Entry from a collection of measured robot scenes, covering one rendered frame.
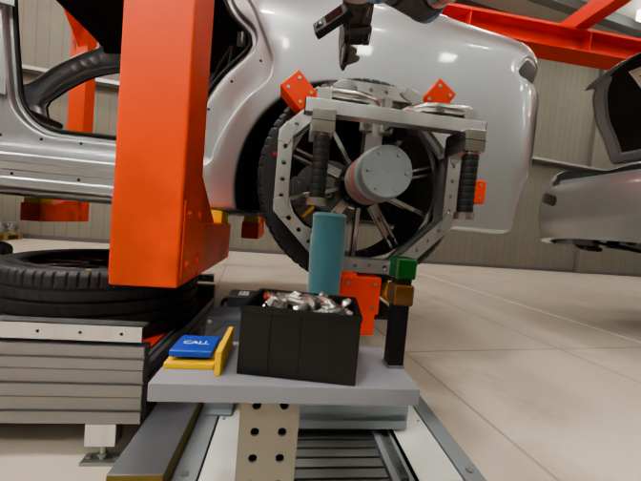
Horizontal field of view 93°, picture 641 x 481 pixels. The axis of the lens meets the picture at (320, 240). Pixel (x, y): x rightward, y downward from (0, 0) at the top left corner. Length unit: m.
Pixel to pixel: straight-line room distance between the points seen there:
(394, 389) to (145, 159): 0.73
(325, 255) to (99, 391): 0.71
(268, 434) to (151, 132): 0.69
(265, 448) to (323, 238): 0.43
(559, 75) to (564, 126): 1.34
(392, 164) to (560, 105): 10.47
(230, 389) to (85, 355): 0.60
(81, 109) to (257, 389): 3.95
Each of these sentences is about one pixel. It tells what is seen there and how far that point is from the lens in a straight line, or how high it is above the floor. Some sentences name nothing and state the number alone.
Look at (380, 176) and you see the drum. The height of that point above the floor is 0.84.
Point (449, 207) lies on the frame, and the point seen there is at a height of 0.79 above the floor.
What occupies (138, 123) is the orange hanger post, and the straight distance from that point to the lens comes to 0.87.
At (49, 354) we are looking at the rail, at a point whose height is 0.30.
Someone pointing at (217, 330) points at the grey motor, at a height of 0.37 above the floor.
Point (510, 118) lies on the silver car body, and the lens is 1.71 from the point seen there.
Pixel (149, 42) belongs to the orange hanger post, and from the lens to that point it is 0.93.
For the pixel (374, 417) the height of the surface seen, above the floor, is 0.13.
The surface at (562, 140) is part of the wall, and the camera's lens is 11.05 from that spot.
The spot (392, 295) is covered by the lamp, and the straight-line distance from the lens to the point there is 0.59.
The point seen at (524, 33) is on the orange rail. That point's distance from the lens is 4.87.
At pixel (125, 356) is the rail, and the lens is 1.02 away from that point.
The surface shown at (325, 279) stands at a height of 0.58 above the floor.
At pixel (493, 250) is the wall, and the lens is 9.28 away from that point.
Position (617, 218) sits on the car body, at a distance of 3.21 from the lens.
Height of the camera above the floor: 0.71
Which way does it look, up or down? 3 degrees down
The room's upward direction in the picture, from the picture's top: 5 degrees clockwise
